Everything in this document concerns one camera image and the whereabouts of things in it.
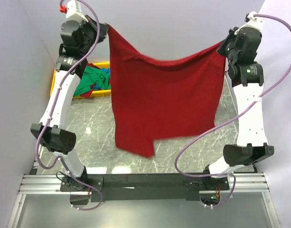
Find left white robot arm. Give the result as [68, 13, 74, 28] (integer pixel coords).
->
[30, 15, 108, 191]

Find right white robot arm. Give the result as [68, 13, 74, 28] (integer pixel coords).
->
[202, 27, 274, 189]

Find green t shirt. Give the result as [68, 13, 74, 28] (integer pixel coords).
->
[73, 66, 111, 97]

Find blue t shirt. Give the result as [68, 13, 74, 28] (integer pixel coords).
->
[101, 68, 110, 74]

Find dark red t shirt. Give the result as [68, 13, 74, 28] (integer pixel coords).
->
[80, 63, 100, 98]

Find yellow plastic bin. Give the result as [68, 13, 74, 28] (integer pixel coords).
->
[49, 61, 113, 98]

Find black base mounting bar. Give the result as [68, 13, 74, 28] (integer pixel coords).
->
[60, 173, 230, 206]

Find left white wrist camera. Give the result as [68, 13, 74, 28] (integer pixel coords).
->
[59, 0, 86, 21]

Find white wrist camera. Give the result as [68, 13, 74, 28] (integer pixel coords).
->
[59, 0, 86, 21]
[242, 11, 264, 31]

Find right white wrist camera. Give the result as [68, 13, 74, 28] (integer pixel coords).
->
[242, 11, 264, 31]

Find aluminium frame rail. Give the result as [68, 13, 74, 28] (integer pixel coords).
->
[6, 147, 281, 228]

